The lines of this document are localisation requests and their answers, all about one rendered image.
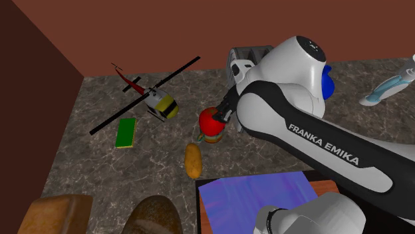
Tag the brown potato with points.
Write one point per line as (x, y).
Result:
(193, 161)

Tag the blue round object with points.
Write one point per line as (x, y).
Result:
(328, 85)

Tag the striped orange green cup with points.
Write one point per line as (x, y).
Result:
(212, 139)

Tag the dark brown round bread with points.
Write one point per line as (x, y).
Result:
(152, 216)

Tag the red tomato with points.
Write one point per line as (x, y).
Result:
(210, 123)

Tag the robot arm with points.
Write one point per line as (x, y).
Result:
(291, 77)

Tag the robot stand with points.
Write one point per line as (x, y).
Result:
(236, 201)

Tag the light brown bread loaf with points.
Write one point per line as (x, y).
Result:
(55, 214)

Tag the green yellow sponge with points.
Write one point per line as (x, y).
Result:
(126, 133)

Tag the white and teal bottle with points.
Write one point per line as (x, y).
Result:
(386, 87)

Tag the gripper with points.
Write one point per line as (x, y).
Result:
(231, 98)

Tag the toy helicopter with black rotor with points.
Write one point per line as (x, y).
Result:
(163, 104)

